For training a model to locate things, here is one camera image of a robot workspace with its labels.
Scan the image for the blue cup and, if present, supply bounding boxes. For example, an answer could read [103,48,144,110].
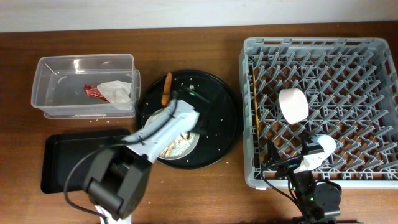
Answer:
[312,134,336,157]

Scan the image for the orange carrot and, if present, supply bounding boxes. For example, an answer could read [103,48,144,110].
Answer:
[161,72,172,106]

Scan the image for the wooden chopstick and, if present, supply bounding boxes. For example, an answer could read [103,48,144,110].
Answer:
[253,68,260,137]

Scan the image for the white napkin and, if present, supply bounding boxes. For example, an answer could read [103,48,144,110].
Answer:
[97,80,132,110]

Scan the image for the red snack wrapper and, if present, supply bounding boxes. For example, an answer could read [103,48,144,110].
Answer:
[83,84,109,103]

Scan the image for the grey plate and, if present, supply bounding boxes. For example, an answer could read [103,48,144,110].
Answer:
[144,108,200,160]

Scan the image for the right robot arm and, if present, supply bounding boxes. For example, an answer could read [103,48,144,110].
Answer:
[265,134,342,223]

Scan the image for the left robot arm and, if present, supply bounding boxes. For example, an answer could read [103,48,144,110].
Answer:
[83,88,217,223]

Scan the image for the grey dishwasher rack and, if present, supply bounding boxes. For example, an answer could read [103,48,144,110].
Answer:
[239,37,397,190]

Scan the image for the round black tray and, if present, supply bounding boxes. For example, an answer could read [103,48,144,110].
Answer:
[134,69,243,170]

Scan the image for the rice and peanut shells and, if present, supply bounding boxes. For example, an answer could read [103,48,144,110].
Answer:
[159,132,200,160]

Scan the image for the clear plastic bin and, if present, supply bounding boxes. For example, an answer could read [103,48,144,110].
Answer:
[30,54,141,119]

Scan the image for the black rectangular tray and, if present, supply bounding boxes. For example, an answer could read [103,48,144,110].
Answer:
[40,129,130,194]

